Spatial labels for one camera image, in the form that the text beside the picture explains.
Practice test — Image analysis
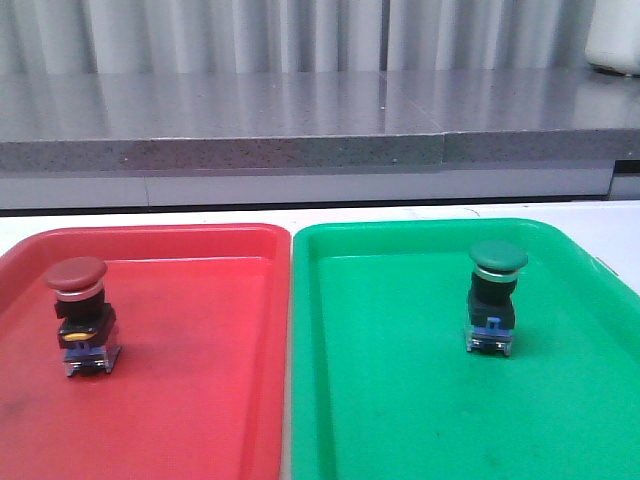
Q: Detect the red mushroom push button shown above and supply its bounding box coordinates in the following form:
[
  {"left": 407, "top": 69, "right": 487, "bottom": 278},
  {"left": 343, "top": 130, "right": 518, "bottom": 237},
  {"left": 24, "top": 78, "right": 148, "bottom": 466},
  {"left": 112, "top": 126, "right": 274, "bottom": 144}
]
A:
[{"left": 44, "top": 256, "right": 122, "bottom": 377}]

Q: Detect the green mushroom push button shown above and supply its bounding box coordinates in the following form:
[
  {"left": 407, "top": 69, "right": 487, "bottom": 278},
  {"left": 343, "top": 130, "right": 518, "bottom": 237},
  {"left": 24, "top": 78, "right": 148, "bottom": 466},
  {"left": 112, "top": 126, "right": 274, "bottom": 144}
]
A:
[{"left": 465, "top": 240, "right": 528, "bottom": 357}]

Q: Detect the white container in background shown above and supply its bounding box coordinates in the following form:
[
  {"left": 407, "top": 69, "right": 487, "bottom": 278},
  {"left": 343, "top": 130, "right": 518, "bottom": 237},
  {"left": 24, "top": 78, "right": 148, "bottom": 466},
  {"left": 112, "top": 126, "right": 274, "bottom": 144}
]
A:
[{"left": 585, "top": 0, "right": 639, "bottom": 76}]

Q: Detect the red plastic tray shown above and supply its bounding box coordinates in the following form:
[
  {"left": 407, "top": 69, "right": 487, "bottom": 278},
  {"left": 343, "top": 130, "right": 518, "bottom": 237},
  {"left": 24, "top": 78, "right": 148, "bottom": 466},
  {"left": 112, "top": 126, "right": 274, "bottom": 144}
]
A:
[{"left": 1, "top": 224, "right": 290, "bottom": 479}]

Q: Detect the green plastic tray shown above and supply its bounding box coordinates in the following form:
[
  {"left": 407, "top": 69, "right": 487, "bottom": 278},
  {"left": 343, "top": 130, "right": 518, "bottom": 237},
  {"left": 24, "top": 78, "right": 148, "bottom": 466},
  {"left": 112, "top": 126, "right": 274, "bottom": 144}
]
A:
[{"left": 291, "top": 219, "right": 639, "bottom": 479}]

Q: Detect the grey stone counter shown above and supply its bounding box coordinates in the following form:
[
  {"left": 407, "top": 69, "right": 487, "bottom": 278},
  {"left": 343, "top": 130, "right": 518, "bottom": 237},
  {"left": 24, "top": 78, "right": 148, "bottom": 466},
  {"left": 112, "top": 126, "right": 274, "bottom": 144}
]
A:
[{"left": 1, "top": 68, "right": 639, "bottom": 212}]

